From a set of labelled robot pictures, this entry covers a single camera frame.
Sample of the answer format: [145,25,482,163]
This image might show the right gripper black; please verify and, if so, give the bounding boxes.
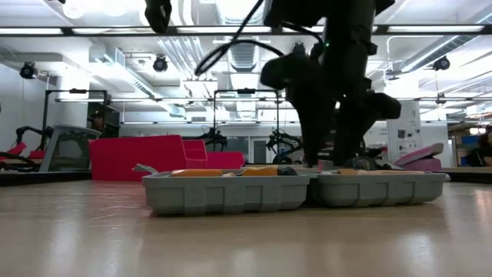
[284,41,403,168]

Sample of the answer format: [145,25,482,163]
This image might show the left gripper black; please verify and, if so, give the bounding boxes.
[144,0,173,35]

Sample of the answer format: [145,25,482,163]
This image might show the orange handled screwdriver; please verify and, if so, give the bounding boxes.
[337,168,426,176]

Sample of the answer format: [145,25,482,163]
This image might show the grey plastic tool case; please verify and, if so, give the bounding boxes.
[132,163,449,217]

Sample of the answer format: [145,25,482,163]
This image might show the yellow black handled pliers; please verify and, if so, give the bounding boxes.
[171,168,224,179]

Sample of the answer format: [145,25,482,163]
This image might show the black work glove red cuff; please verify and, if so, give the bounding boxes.
[317,155,395,172]

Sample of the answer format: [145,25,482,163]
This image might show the pink stapler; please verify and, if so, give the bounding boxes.
[393,142,444,172]

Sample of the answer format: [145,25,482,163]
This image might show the black metal stand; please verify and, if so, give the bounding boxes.
[41,88,111,139]
[212,88,281,153]

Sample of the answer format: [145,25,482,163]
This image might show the person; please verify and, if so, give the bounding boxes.
[91,111,108,134]

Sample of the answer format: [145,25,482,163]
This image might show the red plastic bin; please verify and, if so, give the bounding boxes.
[88,134,246,182]

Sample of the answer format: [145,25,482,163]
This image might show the red angular object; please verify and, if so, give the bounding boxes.
[0,141,47,161]

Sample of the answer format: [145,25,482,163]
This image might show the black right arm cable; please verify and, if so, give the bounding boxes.
[194,0,326,77]

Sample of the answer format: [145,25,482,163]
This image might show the black aluminium table frame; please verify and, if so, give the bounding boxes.
[0,165,492,187]

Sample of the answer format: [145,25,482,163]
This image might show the black cable bundle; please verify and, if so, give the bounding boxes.
[0,152,44,173]

